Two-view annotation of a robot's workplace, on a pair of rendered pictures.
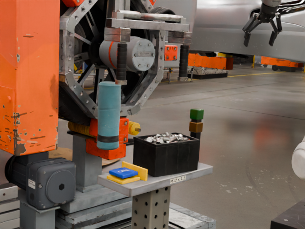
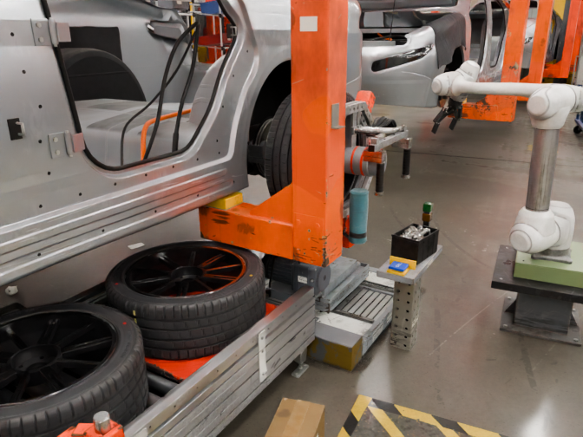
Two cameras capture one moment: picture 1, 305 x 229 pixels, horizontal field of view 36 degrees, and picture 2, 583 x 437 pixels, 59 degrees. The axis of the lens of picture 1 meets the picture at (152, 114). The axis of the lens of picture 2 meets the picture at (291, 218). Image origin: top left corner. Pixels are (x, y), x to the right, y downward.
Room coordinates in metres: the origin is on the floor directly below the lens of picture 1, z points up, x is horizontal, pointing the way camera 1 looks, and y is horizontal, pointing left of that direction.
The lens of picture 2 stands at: (-0.41, 0.99, 1.44)
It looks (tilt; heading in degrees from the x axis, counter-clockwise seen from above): 20 degrees down; 348
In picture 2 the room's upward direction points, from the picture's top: 1 degrees counter-clockwise
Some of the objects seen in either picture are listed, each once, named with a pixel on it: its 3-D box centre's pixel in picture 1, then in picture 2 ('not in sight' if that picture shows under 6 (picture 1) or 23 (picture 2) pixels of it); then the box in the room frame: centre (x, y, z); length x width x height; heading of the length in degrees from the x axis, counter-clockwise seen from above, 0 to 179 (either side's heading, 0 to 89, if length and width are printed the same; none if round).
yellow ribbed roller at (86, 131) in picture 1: (87, 128); not in sight; (2.09, 0.29, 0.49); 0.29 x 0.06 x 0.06; 46
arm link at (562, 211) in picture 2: not in sight; (554, 224); (1.62, -0.78, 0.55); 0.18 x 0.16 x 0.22; 113
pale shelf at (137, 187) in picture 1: (158, 174); (411, 260); (1.62, -0.03, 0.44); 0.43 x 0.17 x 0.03; 136
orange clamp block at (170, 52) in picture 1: (165, 52); not in sight; (2.20, -0.05, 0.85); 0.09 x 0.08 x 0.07; 136
